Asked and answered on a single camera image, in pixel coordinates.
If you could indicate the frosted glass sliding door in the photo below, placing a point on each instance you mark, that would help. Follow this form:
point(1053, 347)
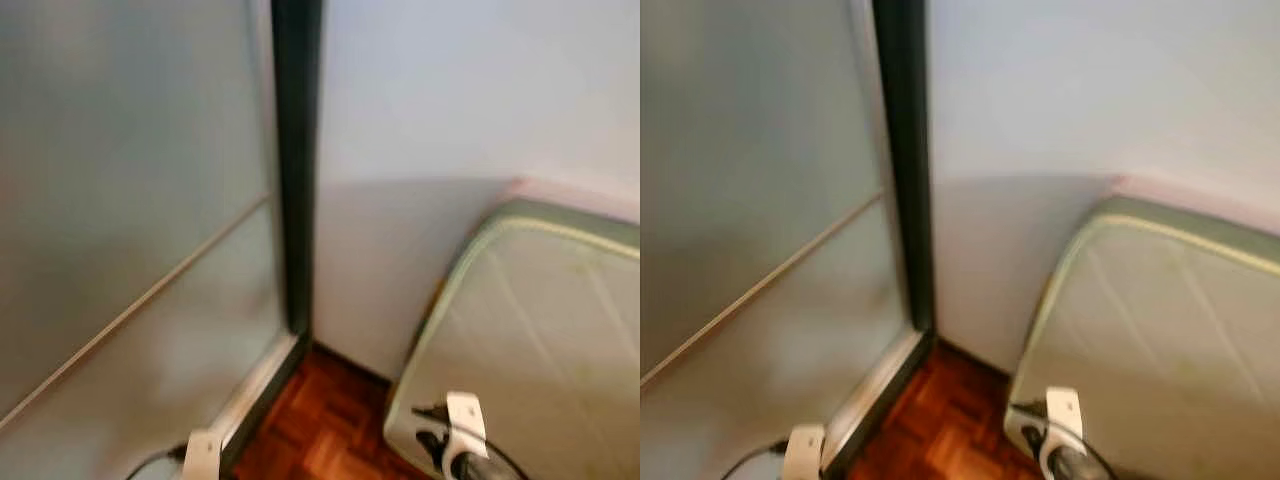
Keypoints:
point(120, 150)
point(760, 150)

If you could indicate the beige quilted mattress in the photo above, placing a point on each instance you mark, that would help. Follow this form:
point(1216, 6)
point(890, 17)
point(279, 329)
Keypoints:
point(540, 320)
point(1160, 330)

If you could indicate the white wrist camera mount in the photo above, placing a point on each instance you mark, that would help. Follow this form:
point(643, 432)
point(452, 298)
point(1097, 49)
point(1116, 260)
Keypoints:
point(466, 415)
point(202, 458)
point(803, 455)
point(1063, 410)

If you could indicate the dark door frame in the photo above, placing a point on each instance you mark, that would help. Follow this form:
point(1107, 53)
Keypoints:
point(900, 150)
point(297, 150)

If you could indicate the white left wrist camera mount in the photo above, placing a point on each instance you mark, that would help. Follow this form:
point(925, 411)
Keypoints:
point(202, 458)
point(803, 455)

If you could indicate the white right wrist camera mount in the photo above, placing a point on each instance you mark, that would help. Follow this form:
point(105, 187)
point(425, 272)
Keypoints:
point(1063, 410)
point(466, 415)

